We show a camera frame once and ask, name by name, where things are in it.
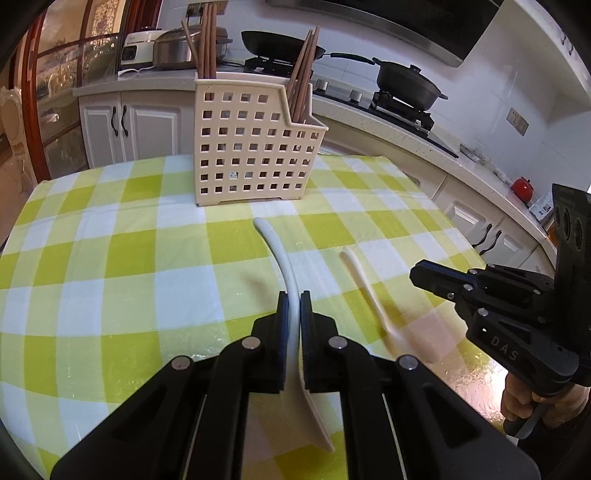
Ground white kitchen cabinets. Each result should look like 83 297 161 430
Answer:
74 70 556 275

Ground white perforated utensil basket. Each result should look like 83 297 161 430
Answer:
193 72 329 206

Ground silver rice cooker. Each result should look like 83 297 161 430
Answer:
151 25 233 71

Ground yellow checked tablecloth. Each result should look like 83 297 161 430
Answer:
1 155 505 476

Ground right hand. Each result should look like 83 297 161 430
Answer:
501 373 590 428

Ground black frying pan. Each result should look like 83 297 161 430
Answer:
242 30 375 65

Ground black gas stove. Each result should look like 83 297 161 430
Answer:
243 52 459 159

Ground white ornate chair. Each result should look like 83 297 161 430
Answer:
1 86 37 193

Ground white small appliance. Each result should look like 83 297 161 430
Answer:
120 29 165 68

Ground counter bottles and boxes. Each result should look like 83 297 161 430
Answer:
529 192 554 224

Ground range hood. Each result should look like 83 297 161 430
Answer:
270 0 503 68

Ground red wooden glass door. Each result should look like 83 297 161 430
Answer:
18 0 161 182

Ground black lidded pot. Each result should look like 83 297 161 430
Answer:
373 57 449 111

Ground red kettle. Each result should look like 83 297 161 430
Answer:
511 177 534 204

